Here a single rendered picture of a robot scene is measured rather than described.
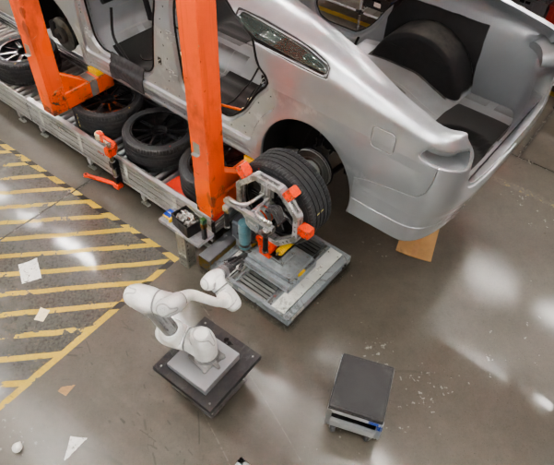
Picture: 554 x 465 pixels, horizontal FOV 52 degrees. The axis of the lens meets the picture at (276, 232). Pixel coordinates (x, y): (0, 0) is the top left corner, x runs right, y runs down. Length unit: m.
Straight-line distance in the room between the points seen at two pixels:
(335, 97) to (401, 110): 0.43
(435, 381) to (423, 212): 1.24
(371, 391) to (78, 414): 1.91
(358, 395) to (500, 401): 1.10
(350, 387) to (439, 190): 1.34
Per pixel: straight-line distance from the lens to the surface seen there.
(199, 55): 3.46
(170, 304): 3.02
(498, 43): 4.99
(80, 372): 4.29
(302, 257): 4.43
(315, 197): 3.74
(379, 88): 3.51
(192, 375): 3.72
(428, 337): 4.44
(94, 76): 5.69
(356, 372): 3.77
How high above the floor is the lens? 3.59
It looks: 47 degrees down
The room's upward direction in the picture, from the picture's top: 2 degrees clockwise
